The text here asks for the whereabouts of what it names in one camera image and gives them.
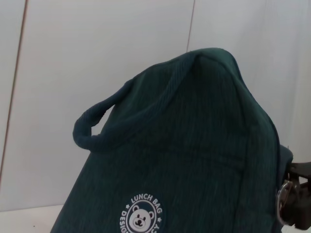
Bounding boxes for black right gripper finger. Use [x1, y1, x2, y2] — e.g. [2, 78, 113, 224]
[288, 160, 311, 182]
[279, 180, 311, 231]

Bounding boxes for dark teal zipper lunch bag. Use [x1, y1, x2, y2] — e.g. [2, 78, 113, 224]
[50, 47, 296, 233]

